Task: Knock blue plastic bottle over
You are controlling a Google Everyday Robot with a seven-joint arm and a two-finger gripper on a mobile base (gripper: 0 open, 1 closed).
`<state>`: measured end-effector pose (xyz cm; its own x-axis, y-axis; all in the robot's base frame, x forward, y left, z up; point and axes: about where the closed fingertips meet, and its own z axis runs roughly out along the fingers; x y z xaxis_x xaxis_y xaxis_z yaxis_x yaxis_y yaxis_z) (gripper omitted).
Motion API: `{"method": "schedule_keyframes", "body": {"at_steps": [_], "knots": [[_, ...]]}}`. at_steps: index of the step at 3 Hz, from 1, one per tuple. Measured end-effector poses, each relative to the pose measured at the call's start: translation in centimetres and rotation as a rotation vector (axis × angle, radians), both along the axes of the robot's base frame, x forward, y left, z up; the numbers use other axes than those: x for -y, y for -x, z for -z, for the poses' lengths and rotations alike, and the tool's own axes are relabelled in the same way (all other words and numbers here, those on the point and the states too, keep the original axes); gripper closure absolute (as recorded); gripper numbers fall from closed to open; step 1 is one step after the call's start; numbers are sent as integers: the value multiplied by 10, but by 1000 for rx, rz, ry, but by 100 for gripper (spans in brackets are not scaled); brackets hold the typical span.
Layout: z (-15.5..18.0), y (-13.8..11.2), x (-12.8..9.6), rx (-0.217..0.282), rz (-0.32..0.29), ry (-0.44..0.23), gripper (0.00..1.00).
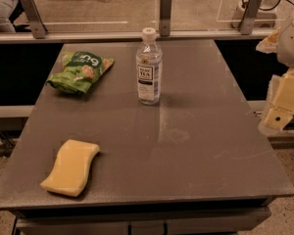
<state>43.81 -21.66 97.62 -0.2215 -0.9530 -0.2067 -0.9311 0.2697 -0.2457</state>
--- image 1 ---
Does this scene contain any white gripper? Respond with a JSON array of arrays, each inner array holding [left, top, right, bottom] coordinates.
[[256, 10, 294, 136]]

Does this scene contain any clear plastic tea bottle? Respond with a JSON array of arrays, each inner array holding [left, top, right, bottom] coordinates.
[[136, 27, 163, 105]]

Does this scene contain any green snack bag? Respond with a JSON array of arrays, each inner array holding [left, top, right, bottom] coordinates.
[[47, 51, 115, 95]]

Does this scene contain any yellow sponge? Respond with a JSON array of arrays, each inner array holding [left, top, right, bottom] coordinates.
[[40, 139, 100, 197]]

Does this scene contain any right metal bracket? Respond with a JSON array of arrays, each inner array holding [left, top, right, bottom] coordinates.
[[238, 0, 263, 35]]

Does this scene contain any metal bracket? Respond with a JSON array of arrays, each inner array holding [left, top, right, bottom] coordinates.
[[238, 0, 263, 35], [159, 0, 172, 37], [20, 0, 47, 39]]

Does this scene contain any white device with cable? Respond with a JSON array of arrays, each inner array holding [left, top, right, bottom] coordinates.
[[231, 0, 294, 28]]

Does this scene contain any middle metal bracket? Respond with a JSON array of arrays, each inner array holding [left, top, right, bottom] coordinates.
[[159, 0, 172, 37]]

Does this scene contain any left metal bracket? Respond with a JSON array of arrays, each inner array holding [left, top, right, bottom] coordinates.
[[20, 0, 47, 39]]

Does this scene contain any glass barrier rail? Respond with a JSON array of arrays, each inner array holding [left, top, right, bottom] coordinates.
[[0, 28, 272, 44]]

